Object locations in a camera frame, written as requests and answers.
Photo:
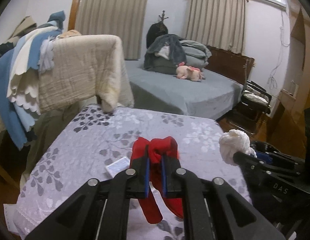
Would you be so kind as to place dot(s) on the folded grey blanket pile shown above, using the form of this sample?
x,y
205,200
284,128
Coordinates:
x,y
169,51

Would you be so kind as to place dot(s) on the wooden coat stand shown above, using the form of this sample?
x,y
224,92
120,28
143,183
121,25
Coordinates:
x,y
156,30

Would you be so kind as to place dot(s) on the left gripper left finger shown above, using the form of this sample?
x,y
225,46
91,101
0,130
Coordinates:
x,y
146,174

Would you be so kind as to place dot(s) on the brown wooden wardrobe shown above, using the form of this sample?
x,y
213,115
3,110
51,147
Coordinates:
x,y
286,128

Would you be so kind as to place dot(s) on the beige quilt over chair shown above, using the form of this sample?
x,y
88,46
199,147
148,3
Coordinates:
x,y
86,66

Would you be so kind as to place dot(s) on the grey floral quilt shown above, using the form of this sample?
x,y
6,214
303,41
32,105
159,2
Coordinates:
x,y
94,140

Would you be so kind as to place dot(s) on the bed with grey sheet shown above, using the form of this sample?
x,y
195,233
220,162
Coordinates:
x,y
211,98

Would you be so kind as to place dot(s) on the blue white cloth pile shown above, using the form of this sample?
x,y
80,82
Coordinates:
x,y
26,55

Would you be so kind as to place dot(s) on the dark wooden headboard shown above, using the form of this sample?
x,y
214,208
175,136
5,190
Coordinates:
x,y
234,66

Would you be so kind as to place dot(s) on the red sock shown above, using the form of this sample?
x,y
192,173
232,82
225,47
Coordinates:
x,y
155,149

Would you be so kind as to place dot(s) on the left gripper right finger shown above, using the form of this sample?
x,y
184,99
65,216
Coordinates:
x,y
164,181

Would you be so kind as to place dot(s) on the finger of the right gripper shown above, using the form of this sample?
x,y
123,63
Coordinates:
x,y
250,166
264,157

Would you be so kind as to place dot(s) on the black metal chair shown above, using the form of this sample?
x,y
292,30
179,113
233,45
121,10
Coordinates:
x,y
254,104

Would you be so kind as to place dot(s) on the beige curtain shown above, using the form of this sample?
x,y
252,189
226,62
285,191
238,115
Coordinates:
x,y
217,23
122,18

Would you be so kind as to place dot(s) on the right beige curtain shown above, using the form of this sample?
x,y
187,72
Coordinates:
x,y
217,23

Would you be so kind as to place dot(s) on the white printed box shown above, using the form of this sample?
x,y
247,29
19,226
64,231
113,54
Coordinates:
x,y
118,166

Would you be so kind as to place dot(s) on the pink plush pig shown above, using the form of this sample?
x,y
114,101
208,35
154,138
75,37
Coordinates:
x,y
189,73

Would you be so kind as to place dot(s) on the left beige curtain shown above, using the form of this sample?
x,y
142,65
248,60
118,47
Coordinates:
x,y
122,18

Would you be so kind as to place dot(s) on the white tissue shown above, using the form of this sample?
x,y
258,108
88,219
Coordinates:
x,y
235,141

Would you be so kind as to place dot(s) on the black lined trash bin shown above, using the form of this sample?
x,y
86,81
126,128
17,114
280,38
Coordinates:
x,y
278,157

